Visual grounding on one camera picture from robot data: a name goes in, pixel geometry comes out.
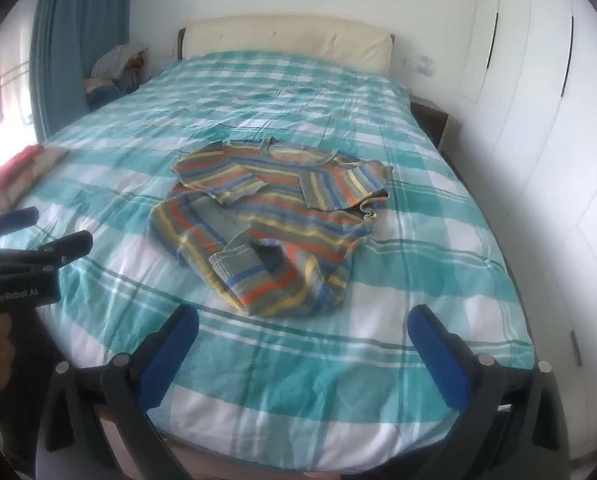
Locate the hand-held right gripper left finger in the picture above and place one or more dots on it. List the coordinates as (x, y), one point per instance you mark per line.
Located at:
(171, 345)

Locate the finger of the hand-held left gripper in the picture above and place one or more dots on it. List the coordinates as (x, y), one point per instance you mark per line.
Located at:
(61, 249)
(11, 217)

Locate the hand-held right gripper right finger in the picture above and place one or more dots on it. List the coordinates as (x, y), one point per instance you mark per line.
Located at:
(436, 355)

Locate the striped knit sweater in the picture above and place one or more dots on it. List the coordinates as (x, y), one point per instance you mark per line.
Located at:
(278, 200)

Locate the pile of clothes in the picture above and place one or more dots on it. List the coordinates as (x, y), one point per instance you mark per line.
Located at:
(113, 62)

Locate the red folded cloth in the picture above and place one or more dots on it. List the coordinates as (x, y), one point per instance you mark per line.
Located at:
(21, 160)

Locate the bed with teal plaid cover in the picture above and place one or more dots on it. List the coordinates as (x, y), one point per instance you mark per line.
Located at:
(328, 360)

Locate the teal curtain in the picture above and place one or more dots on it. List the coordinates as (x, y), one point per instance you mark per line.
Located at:
(73, 35)

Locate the dark nightstand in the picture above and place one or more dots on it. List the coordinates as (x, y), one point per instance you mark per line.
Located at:
(431, 117)

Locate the white wardrobe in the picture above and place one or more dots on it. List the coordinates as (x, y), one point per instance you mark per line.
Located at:
(528, 110)

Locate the cream padded headboard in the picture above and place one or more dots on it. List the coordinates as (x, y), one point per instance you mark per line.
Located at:
(278, 35)

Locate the white wall socket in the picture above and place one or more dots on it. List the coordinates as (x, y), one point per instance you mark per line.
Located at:
(423, 64)

